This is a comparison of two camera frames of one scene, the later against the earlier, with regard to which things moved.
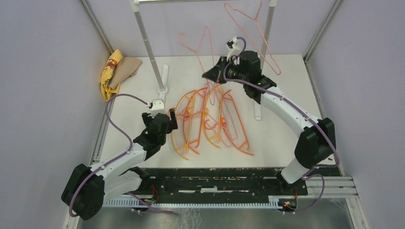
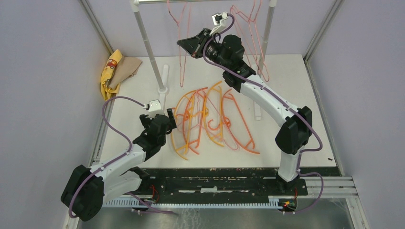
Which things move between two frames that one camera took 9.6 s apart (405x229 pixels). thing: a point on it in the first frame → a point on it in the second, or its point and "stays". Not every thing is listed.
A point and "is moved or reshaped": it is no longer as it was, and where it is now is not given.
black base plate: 221,182 stays
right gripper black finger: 213,74 → 191,45
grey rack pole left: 135,6 stays
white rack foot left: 163,91 stays
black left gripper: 146,119 stays
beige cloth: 126,67 stays
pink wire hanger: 195,50 is moved or reshaped
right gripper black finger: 222,62 → 204,33
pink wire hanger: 206,115 → 255,10
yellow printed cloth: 107,93 stays
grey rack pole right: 271,11 stays
